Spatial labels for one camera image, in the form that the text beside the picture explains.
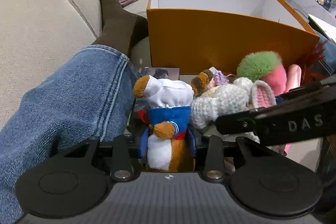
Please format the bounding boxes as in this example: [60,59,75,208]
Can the left leg blue jeans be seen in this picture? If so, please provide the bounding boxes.
[0,0,149,224]

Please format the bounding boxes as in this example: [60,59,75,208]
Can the red green feather toy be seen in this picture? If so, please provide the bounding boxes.
[298,40,327,85]

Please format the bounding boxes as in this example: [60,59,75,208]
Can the leg blue jeans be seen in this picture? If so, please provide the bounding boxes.
[315,31,335,75]
[0,0,149,224]

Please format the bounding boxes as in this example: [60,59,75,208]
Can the pink green fluffy ball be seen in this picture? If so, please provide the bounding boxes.
[236,51,287,96]

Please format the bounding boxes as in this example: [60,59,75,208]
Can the illustrated card box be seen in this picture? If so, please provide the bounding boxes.
[142,67,180,80]

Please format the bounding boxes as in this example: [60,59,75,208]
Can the orange cardboard box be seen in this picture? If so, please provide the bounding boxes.
[146,0,319,75]

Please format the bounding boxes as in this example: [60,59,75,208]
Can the white crochet bunny plush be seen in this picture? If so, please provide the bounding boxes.
[190,69,276,130]

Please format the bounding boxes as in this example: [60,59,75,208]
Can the bear plush chef sailor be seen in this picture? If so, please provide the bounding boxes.
[133,75,194,172]

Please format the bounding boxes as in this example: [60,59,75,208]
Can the right leg blue jeans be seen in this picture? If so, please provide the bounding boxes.
[315,31,335,75]

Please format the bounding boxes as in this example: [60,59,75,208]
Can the pink cylindrical bottle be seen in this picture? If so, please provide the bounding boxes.
[285,64,302,92]

